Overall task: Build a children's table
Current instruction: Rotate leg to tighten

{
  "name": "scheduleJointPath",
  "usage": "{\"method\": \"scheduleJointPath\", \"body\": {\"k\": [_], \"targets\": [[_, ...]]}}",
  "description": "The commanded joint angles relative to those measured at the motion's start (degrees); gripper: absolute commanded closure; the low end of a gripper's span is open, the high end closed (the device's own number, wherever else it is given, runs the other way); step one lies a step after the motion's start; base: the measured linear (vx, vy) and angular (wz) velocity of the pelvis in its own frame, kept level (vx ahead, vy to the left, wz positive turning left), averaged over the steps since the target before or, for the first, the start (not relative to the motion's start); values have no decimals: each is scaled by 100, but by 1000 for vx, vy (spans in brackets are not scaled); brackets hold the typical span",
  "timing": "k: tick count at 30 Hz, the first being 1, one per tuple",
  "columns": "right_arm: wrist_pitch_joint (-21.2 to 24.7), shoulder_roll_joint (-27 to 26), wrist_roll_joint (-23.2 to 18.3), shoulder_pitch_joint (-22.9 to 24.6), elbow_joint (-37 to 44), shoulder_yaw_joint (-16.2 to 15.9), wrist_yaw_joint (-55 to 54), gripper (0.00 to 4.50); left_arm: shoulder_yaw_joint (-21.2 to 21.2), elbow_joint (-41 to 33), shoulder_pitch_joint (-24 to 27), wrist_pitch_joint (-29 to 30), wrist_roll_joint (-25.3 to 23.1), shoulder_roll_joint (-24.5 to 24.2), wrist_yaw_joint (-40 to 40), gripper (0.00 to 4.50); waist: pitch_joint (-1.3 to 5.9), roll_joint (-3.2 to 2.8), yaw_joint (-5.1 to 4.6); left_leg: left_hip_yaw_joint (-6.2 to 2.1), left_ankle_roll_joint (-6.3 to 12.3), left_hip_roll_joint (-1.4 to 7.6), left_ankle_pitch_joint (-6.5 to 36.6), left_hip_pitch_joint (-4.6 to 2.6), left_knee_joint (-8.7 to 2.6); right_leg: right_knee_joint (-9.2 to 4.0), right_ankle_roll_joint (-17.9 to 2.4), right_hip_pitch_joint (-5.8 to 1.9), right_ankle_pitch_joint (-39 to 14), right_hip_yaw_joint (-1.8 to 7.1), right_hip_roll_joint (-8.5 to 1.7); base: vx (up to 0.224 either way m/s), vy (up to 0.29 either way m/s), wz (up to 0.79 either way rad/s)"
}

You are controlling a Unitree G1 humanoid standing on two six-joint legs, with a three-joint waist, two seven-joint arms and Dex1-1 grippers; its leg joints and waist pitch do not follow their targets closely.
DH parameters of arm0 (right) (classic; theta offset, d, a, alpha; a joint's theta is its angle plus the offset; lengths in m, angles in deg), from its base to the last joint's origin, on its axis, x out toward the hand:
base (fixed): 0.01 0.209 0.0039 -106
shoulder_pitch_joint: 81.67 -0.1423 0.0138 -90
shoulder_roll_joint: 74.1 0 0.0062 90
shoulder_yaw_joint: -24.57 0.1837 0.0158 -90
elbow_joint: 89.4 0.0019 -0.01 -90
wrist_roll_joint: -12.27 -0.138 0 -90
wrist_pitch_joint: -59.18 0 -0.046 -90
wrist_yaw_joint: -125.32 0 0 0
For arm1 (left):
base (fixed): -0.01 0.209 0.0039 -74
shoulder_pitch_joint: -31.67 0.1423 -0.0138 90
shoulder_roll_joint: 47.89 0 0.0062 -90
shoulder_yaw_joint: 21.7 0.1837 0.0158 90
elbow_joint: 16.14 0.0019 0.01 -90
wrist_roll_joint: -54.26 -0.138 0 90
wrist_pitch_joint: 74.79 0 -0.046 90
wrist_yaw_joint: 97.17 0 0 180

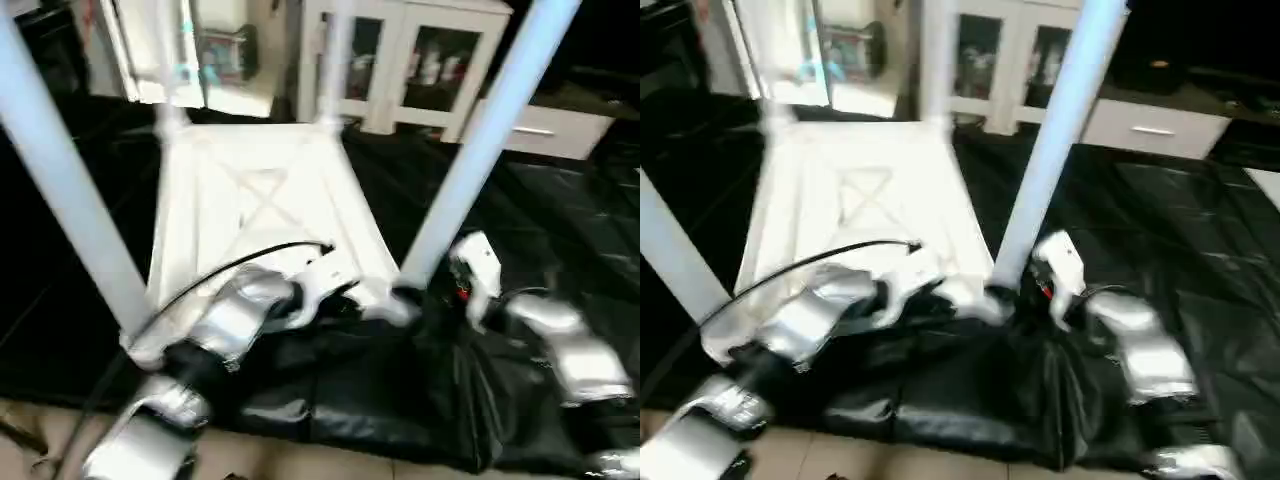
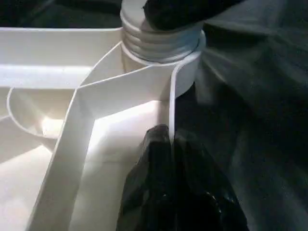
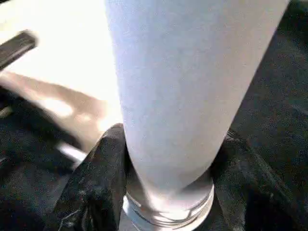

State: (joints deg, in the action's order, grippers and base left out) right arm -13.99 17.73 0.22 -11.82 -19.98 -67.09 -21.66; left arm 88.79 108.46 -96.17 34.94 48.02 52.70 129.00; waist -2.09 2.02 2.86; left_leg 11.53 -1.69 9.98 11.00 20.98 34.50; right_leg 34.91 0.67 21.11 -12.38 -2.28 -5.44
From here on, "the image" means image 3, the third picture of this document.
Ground white plastic table top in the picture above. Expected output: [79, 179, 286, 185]
[0, 0, 124, 155]

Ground black mat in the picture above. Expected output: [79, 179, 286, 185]
[0, 0, 308, 231]

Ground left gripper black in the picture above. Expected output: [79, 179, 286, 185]
[0, 30, 39, 71]

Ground white plastic table leg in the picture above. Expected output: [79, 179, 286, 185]
[103, 0, 292, 228]

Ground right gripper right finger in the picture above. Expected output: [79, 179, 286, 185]
[211, 132, 308, 231]

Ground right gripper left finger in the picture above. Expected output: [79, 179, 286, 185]
[44, 123, 128, 231]

